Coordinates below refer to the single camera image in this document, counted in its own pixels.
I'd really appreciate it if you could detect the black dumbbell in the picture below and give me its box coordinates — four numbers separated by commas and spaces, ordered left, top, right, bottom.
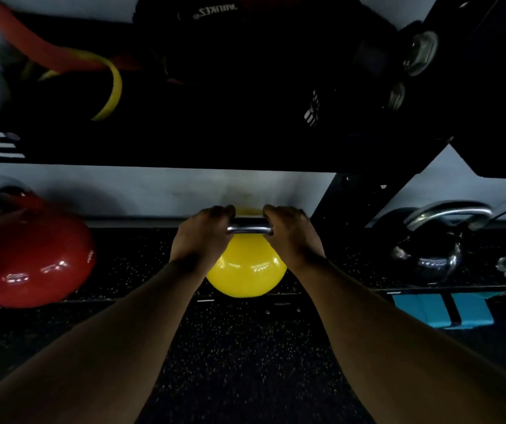
385, 21, 439, 112

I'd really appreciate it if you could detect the yellow kettlebell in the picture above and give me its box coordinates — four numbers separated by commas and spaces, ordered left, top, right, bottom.
205, 208, 288, 299

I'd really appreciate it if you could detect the person's left hand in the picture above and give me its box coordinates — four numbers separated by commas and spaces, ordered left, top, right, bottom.
170, 205, 237, 277

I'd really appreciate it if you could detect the black kettlebell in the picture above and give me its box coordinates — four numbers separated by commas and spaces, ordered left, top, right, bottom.
374, 200, 494, 285

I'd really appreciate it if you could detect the person's right hand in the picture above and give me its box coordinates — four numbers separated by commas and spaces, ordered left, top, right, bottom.
263, 204, 326, 274

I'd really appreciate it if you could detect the black bag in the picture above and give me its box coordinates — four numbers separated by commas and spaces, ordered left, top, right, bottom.
133, 0, 401, 128

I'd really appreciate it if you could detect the yellow resistance band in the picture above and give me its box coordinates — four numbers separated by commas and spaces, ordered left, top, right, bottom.
21, 47, 123, 122

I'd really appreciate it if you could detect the person's right forearm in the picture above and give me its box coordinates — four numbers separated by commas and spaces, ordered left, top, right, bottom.
289, 255, 506, 424

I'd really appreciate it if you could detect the person's left forearm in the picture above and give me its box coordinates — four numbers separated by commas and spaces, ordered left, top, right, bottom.
0, 259, 207, 424

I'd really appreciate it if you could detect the red kettlebell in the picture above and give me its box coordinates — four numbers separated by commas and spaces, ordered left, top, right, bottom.
0, 180, 97, 309

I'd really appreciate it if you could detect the black storage rack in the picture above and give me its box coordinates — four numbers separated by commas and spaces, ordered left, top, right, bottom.
0, 0, 506, 243

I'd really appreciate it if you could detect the red resistance band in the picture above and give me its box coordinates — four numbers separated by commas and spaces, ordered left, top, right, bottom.
0, 1, 141, 74

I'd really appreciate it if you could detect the blue foam block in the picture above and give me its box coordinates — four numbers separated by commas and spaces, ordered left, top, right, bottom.
392, 291, 506, 330

